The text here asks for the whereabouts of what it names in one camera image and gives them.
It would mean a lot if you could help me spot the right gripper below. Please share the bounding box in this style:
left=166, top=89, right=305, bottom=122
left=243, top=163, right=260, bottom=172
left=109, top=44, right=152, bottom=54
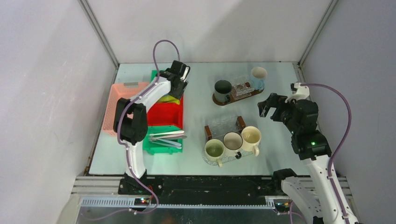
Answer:
left=257, top=92, right=298, bottom=134

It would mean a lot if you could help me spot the red plastic bin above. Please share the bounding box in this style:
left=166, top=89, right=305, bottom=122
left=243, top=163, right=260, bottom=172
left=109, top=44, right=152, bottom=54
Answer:
left=147, top=97, right=184, bottom=129

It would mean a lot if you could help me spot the cream mug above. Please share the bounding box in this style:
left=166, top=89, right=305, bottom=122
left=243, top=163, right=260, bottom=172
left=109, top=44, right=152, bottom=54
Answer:
left=241, top=126, right=262, bottom=156

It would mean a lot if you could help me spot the light blue mug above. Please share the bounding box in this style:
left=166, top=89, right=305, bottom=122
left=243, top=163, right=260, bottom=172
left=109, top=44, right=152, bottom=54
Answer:
left=250, top=67, right=268, bottom=91

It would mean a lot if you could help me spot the black mug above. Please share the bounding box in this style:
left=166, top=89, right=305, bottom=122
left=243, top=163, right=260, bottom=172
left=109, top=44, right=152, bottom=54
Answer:
left=214, top=80, right=232, bottom=104

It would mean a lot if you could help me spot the clear acrylic holder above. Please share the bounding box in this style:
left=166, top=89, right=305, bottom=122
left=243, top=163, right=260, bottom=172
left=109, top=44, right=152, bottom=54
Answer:
left=231, top=76, right=255, bottom=96

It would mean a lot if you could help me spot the clear holder with brown ends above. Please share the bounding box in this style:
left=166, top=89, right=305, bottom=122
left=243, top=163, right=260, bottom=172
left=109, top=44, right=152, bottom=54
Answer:
left=204, top=116, right=246, bottom=141

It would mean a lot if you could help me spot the white ribbed mug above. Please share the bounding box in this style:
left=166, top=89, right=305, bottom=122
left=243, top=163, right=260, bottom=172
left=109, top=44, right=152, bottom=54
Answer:
left=223, top=132, right=243, bottom=159

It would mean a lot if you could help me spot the clear textured oval tray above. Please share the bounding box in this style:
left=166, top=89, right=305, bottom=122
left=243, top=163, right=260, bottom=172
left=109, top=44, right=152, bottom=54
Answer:
left=201, top=139, right=260, bottom=167

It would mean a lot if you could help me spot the green mug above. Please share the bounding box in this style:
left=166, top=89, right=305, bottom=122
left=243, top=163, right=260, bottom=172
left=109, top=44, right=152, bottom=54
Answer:
left=205, top=139, right=225, bottom=168

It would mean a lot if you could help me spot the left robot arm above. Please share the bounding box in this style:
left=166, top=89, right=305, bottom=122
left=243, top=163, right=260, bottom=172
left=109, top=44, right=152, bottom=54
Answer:
left=113, top=60, right=191, bottom=194

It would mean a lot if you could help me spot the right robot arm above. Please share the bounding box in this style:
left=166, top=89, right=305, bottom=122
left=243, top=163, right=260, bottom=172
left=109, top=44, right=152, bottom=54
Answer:
left=257, top=93, right=359, bottom=224

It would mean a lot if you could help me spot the brown wooden oval tray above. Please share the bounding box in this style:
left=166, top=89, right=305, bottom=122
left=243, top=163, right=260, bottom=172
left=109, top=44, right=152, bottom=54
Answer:
left=212, top=90, right=264, bottom=106

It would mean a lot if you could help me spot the white toothbrush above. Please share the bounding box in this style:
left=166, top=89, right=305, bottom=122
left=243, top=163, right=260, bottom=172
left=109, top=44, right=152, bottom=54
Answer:
left=149, top=130, right=184, bottom=136

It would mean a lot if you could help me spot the green bin at back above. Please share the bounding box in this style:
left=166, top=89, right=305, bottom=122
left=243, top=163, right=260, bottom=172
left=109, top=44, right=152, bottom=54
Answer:
left=151, top=70, right=160, bottom=83

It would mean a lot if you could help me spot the pink perforated basket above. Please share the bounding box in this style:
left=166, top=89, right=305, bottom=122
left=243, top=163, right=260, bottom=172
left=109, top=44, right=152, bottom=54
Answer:
left=102, top=82, right=150, bottom=137

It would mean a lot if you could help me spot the green bin with toothbrushes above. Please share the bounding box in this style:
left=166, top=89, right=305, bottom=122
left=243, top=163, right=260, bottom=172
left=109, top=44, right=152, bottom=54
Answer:
left=142, top=126, right=183, bottom=155

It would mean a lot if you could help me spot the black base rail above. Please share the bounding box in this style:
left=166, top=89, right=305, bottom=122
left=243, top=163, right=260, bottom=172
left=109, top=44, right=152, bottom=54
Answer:
left=71, top=175, right=321, bottom=212

